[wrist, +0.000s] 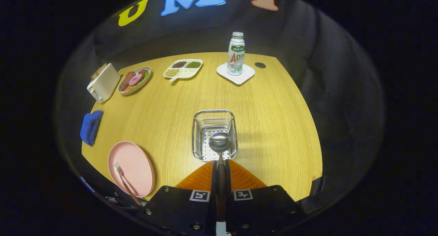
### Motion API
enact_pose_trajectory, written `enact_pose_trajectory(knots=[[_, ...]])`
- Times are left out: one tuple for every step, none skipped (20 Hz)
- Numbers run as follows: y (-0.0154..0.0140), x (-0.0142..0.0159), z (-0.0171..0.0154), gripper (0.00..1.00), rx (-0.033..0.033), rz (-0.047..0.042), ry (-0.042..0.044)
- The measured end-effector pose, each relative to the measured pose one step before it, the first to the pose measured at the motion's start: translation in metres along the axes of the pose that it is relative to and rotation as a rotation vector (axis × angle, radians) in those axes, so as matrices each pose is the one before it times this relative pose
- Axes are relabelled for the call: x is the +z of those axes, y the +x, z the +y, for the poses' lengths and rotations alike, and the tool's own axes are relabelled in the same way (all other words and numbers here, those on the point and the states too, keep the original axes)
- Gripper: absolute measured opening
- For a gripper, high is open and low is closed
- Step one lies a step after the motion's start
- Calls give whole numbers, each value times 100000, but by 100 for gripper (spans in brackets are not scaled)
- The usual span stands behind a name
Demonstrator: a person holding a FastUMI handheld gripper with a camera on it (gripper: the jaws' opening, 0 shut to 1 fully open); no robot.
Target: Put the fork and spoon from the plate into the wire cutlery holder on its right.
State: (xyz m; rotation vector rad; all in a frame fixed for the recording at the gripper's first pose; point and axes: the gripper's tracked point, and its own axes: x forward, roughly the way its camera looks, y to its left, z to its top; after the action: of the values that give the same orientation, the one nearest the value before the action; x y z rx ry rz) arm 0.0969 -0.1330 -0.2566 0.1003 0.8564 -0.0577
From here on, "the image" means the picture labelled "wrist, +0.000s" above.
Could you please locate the pile of yellow soybeans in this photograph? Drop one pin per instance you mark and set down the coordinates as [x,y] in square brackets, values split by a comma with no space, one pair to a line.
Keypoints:
[171,72]

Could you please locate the pink ham slice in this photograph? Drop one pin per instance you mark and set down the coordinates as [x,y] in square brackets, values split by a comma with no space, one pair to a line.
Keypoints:
[135,79]

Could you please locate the pile of green beans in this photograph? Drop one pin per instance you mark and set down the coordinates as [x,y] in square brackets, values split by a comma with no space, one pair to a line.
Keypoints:
[193,64]

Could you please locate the brown toast slice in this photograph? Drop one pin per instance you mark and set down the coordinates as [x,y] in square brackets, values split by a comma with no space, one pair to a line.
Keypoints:
[102,67]
[95,73]

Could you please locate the black round table grommet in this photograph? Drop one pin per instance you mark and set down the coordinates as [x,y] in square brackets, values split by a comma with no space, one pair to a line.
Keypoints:
[260,65]

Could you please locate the brown meat piece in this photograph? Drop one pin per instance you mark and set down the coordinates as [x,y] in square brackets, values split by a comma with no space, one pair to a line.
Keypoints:
[126,81]

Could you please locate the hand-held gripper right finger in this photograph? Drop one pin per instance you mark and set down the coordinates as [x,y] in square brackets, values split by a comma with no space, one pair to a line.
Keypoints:
[229,195]

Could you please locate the pink plate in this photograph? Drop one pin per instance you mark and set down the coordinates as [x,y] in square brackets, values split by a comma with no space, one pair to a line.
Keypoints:
[137,164]

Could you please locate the white divided dish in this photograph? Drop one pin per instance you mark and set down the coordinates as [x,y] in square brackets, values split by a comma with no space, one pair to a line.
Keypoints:
[186,72]

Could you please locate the pile of dark red beans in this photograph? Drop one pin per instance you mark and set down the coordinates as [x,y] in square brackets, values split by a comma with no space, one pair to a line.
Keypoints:
[179,64]

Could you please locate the white square coaster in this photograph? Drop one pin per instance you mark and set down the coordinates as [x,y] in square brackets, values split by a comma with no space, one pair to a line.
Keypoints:
[246,75]

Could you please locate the green lettuce leaf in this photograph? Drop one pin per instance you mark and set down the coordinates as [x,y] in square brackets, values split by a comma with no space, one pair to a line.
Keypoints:
[146,75]

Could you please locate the grey food plate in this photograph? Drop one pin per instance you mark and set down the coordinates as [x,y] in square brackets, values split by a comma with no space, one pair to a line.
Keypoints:
[137,89]

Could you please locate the white toaster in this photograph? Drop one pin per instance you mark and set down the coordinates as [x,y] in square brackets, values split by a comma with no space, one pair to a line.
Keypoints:
[104,83]

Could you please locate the white bottle with green label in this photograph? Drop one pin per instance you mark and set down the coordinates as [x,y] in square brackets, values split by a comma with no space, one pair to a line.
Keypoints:
[236,54]

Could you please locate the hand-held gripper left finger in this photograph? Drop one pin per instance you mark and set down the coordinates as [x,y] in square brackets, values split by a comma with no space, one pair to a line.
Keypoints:
[214,195]

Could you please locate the black bracket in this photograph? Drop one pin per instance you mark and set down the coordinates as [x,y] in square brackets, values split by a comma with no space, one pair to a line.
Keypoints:
[318,186]

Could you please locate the black backdrop cloth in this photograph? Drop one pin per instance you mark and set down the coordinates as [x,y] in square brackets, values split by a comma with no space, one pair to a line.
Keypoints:
[308,40]

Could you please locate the blue folded cloth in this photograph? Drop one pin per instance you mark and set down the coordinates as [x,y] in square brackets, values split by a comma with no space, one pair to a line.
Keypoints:
[90,126]

